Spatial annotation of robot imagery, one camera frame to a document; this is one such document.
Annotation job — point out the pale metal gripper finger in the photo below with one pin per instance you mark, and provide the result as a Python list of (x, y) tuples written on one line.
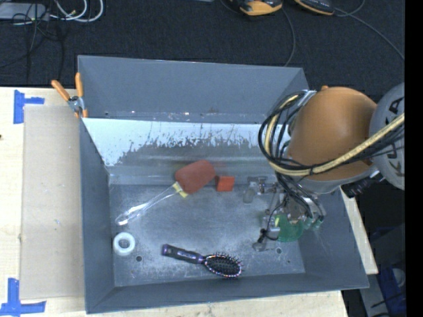
[(253, 186), (271, 233)]

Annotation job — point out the green translucent round object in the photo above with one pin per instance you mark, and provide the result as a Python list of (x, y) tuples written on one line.
[(291, 231)]

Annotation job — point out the small red block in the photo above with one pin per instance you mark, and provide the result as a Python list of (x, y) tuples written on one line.
[(225, 183)]

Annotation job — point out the purple hairbrush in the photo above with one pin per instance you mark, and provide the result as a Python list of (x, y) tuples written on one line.
[(221, 265)]

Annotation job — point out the grey metal bin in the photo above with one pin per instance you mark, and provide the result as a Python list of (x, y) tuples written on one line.
[(198, 216)]

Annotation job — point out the white tape roll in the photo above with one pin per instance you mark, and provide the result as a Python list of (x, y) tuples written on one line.
[(118, 247)]

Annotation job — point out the pale cardboard board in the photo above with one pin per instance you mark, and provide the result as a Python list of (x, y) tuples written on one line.
[(49, 193)]

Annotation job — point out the black cylinder on white bracket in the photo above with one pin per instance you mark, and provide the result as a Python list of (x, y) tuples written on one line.
[(357, 187)]

